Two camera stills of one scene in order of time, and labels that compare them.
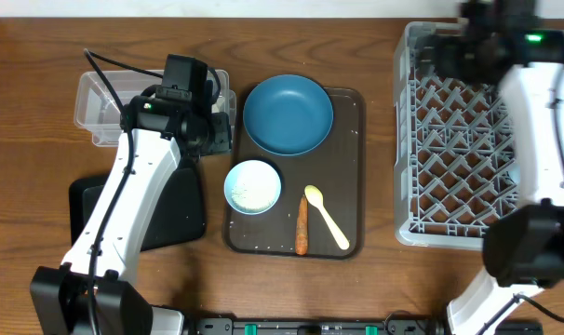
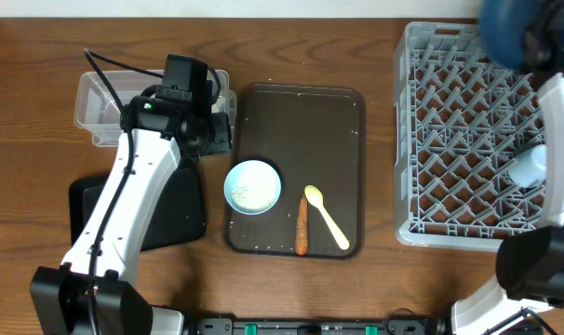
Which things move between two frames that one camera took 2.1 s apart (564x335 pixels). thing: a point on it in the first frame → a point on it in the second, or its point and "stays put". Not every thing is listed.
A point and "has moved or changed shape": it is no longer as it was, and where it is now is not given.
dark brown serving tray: [337, 167] stays put
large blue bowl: [288, 114] has moved or changed shape
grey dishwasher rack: [456, 154] stays put
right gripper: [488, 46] → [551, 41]
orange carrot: [302, 228] stays put
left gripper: [221, 137] stays put
